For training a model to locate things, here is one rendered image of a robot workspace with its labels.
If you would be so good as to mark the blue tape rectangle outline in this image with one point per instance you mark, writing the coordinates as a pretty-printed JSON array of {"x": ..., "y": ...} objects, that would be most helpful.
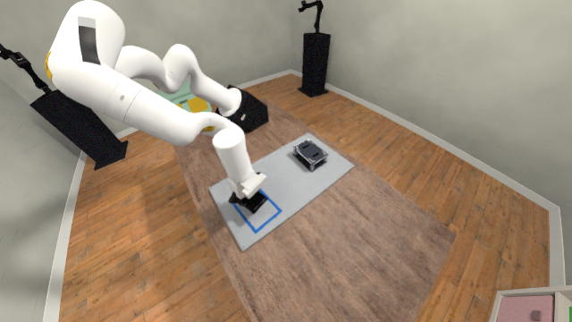
[{"x": 264, "y": 224}]

